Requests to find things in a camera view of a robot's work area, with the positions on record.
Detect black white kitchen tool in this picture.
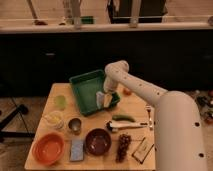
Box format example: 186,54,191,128
106,121,147,132

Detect green plastic bin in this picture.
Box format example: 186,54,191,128
68,69,121,117

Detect silver fork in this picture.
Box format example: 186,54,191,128
145,105,153,131

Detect green cucumber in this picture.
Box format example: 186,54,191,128
112,115,135,122

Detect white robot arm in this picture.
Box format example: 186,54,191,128
104,60,208,171

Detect black stand legs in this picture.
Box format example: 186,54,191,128
0,76,36,143

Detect orange fruit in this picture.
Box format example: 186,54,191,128
123,87,132,96

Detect dark red bowl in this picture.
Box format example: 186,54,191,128
84,128,112,156

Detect green box on shelf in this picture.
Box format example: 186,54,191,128
81,16,94,24

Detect dark brown box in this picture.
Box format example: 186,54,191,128
132,137,154,164

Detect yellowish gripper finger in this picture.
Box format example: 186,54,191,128
103,94,112,108

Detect blue sponge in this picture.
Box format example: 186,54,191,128
70,139,84,162

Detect bunch of red grapes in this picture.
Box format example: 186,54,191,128
116,134,131,162

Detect orange plastic bowl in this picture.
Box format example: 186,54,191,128
32,133,65,166

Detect clear cup with yellow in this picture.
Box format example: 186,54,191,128
44,111,64,129

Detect small metal cup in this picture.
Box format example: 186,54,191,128
68,118,82,135

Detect white towel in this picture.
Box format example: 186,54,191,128
96,91,105,109

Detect green plastic cup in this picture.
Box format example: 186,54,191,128
54,95,66,110

